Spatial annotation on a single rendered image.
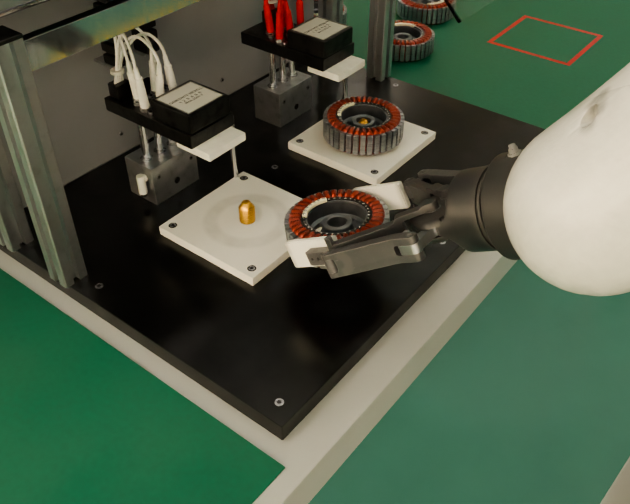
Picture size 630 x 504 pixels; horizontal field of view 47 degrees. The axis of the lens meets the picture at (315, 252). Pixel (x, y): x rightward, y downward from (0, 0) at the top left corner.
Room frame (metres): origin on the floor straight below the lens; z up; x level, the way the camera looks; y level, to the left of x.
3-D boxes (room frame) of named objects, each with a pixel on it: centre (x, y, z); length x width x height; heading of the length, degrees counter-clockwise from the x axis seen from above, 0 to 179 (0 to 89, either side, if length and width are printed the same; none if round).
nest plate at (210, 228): (0.69, 0.08, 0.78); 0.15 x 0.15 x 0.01; 52
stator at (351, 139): (0.88, -0.07, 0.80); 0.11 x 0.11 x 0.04
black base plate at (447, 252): (0.79, 0.02, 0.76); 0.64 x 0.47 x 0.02; 142
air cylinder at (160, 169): (0.78, 0.20, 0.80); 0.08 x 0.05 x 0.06; 142
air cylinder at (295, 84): (0.97, 0.05, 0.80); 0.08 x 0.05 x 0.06; 142
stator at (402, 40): (1.23, -0.16, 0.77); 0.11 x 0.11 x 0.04
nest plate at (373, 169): (0.88, -0.07, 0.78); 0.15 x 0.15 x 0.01; 52
